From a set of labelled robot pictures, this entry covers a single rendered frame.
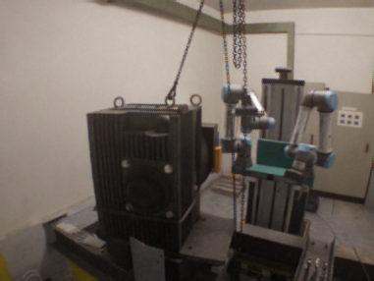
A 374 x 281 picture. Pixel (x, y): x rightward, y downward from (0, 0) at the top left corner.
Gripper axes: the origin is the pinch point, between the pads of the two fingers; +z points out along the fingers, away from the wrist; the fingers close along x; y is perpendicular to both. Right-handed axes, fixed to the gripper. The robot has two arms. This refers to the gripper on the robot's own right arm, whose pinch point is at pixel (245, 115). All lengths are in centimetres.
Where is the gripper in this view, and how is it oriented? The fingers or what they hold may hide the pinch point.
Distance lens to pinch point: 135.4
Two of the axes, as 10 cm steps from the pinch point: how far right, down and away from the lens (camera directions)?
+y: 0.4, 9.6, 2.6
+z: -2.4, 2.6, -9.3
